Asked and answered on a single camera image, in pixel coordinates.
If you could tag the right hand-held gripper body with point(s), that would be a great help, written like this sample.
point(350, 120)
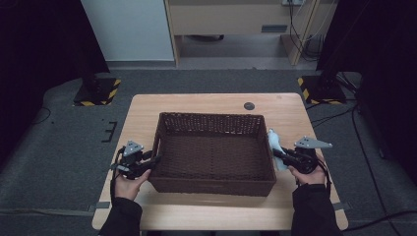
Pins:
point(305, 160)

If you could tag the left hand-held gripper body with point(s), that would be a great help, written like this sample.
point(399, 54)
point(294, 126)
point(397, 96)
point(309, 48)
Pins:
point(131, 160)

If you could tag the light blue cloth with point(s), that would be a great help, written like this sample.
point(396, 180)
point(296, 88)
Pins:
point(274, 142)

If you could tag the brown woven basket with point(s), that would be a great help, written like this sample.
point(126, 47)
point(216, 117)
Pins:
point(213, 157)

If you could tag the person's right hand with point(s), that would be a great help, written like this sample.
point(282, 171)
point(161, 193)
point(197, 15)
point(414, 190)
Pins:
point(309, 178)

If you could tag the person's left hand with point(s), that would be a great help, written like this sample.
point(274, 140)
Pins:
point(129, 188)

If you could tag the black floor tape mark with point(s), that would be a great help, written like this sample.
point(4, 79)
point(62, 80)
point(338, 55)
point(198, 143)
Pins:
point(109, 131)

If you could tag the grey tape strip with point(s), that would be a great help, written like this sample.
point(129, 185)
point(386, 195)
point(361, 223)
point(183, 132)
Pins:
point(100, 206)
point(342, 206)

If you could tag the black round table grommet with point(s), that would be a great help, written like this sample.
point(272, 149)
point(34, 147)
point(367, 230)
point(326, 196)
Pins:
point(249, 106)

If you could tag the black stand base yellow stripes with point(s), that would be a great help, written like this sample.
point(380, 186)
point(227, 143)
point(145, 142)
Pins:
point(98, 93)
point(323, 91)

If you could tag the white panel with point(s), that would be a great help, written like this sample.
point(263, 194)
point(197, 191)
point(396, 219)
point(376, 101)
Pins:
point(128, 29)

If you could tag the black curtain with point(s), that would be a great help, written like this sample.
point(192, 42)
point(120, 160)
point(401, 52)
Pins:
point(377, 49)
point(39, 49)

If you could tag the beige wooden desk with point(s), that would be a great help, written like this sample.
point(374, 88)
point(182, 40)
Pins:
point(229, 19)

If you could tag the white power strip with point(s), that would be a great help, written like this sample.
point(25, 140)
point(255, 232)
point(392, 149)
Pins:
point(292, 2)

